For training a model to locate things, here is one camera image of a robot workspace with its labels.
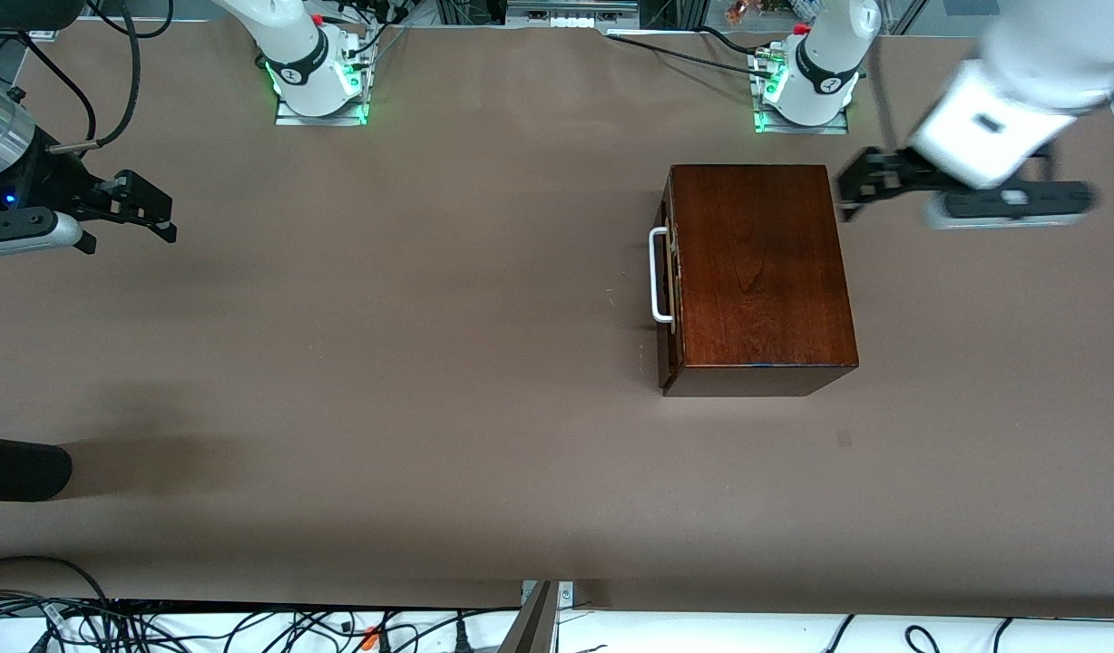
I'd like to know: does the dark brown wooden cabinet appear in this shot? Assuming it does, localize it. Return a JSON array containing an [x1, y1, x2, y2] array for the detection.
[[659, 164, 859, 398]]

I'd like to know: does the black padded object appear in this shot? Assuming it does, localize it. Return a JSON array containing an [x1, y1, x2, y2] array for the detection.
[[0, 435, 73, 502]]

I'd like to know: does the white power strip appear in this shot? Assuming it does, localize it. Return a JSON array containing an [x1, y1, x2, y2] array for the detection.
[[505, 0, 641, 30]]

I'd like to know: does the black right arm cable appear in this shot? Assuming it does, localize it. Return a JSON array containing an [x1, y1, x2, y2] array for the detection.
[[44, 0, 141, 152]]

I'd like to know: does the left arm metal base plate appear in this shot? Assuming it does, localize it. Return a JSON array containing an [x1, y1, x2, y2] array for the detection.
[[750, 45, 851, 136]]

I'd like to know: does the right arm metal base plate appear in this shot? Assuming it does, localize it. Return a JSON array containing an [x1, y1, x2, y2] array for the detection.
[[274, 25, 376, 127]]

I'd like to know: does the long black table cable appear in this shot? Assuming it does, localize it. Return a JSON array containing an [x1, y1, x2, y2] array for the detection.
[[607, 32, 780, 78]]

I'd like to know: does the black looped cable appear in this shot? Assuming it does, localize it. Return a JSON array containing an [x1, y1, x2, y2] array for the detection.
[[0, 555, 113, 604]]

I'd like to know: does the grey metal bracket post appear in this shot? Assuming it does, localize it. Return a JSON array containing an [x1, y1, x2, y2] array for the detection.
[[498, 580, 576, 653]]

